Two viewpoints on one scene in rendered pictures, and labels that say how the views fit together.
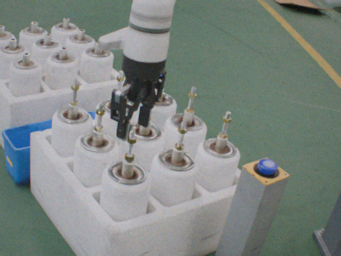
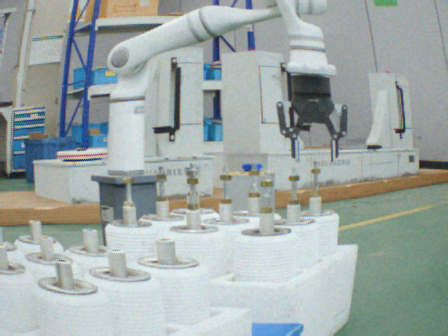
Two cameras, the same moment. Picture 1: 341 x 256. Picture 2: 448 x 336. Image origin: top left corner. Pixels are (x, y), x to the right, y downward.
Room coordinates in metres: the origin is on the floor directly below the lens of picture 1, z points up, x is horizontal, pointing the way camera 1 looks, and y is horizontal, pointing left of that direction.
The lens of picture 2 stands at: (1.57, 1.29, 0.41)
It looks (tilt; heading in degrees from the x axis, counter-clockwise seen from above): 3 degrees down; 245
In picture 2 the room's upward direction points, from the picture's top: 1 degrees counter-clockwise
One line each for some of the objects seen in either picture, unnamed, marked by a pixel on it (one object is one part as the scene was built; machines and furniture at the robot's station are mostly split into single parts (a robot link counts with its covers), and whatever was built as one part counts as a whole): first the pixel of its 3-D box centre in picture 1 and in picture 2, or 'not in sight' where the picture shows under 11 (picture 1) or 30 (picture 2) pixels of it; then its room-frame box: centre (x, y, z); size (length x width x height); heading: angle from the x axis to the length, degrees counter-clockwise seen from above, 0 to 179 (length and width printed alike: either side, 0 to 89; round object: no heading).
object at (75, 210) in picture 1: (135, 191); (227, 306); (1.00, 0.05, 0.09); 0.39 x 0.39 x 0.18; 41
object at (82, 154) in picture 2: not in sight; (81, 154); (0.66, -2.34, 0.29); 0.30 x 0.30 x 0.06
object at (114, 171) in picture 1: (127, 173); (315, 214); (0.83, 0.06, 0.25); 0.08 x 0.08 x 0.01
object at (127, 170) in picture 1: (128, 167); (315, 206); (0.83, 0.06, 0.26); 0.02 x 0.02 x 0.03
